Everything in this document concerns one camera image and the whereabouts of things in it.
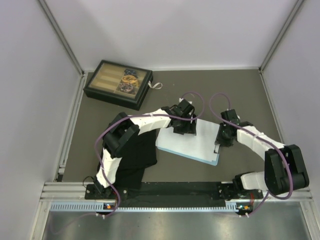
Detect white paper sheet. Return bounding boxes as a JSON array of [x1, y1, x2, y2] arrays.
[[155, 119, 220, 154]]

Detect light blue clipboard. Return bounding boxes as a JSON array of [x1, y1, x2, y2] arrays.
[[158, 147, 220, 166]]

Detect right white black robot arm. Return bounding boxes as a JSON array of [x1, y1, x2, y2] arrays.
[[215, 109, 310, 198]]

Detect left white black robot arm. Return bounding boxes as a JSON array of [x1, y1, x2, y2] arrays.
[[87, 98, 198, 199]]

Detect white ribbon tab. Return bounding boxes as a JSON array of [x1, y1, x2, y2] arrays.
[[148, 81, 163, 90]]

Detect black cloth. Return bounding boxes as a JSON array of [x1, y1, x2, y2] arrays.
[[93, 124, 157, 193]]

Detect yellow rubber bands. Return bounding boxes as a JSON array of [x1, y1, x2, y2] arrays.
[[121, 75, 140, 87]]

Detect blue black small items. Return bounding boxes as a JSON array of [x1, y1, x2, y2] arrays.
[[124, 68, 137, 77]]

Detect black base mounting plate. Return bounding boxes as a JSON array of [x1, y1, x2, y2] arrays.
[[84, 181, 265, 201]]

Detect black compartment display box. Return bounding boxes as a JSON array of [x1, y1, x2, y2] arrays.
[[83, 60, 153, 111]]

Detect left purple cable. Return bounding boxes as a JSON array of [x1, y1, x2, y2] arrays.
[[94, 91, 206, 217]]

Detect dark mixed hair ties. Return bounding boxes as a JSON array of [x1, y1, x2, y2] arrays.
[[119, 83, 135, 94]]

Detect right aluminium corner post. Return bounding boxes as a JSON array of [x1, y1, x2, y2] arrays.
[[259, 0, 305, 73]]

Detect aluminium corner post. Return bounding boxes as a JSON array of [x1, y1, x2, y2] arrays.
[[259, 0, 305, 73], [37, 0, 86, 76]]

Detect left aluminium corner post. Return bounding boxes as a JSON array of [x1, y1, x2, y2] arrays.
[[37, 0, 86, 76]]

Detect aluminium front frame rail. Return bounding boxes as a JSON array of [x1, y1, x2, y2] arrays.
[[39, 179, 314, 203]]

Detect grey slotted cable duct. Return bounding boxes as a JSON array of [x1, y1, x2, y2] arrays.
[[50, 201, 252, 213]]

